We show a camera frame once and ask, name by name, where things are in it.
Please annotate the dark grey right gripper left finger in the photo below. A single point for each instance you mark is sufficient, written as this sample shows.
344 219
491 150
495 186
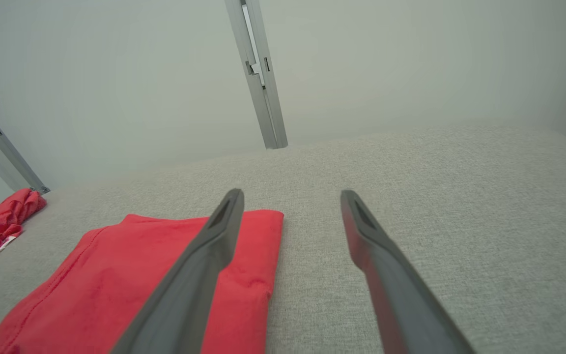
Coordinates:
184 300

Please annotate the red white Bulls jersey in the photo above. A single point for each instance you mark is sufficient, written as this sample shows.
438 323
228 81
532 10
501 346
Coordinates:
116 275

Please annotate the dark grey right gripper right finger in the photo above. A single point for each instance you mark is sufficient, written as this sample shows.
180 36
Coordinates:
406 314

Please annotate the grey slanted frame post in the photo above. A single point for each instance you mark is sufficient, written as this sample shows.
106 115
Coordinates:
3 147

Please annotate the grey double wall post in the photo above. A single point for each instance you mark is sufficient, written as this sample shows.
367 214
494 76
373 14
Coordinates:
263 98

